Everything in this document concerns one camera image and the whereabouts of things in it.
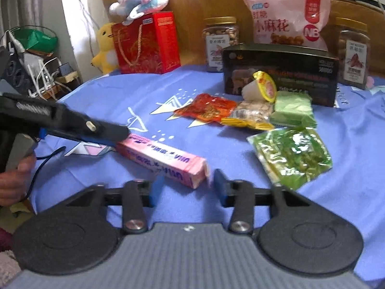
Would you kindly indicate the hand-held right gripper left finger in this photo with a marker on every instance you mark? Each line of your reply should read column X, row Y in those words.
column 157, row 190

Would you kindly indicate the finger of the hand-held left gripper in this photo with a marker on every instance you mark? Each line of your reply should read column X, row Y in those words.
column 78, row 138
column 99, row 128

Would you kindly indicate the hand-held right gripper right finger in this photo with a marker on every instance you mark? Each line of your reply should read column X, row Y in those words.
column 219, row 188

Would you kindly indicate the long pink candy box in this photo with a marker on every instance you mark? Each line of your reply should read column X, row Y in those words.
column 168, row 161

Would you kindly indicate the clear green pickled vegetable packet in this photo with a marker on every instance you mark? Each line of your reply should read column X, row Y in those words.
column 290, row 153

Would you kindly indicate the yellow nut packet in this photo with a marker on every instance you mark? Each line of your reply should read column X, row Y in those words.
column 249, row 115

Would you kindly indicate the orange-red spicy snack packet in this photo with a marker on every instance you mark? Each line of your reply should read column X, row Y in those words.
column 206, row 107

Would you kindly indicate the pale green snack packet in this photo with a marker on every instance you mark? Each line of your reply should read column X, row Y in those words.
column 293, row 110

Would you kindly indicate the jelly cup with yellow lid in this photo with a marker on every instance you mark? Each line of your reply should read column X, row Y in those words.
column 261, row 87

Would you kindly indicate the black tin box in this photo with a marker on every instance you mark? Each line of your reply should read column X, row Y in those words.
column 288, row 66

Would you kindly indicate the person's left hand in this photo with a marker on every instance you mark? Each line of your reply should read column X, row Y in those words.
column 13, row 182

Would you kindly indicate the beige power strip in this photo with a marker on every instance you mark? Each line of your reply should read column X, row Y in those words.
column 68, row 76

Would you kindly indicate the blue printed bedsheet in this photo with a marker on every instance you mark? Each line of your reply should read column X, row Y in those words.
column 156, row 96

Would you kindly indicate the green bag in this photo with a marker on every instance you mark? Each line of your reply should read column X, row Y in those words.
column 34, row 40

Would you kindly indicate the yellow duck plush toy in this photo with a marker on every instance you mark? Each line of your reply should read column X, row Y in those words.
column 105, row 48

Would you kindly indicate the red gift box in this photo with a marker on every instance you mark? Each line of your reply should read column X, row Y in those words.
column 147, row 45

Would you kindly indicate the grey curtain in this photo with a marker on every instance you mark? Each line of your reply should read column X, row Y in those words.
column 39, row 0

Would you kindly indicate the pale nut jar gold lid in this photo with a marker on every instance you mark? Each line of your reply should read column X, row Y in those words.
column 219, row 45

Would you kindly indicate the large pink snack bag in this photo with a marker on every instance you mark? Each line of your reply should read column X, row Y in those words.
column 279, row 21

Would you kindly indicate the brown nut jar gold lid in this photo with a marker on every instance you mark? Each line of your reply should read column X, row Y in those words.
column 353, row 54

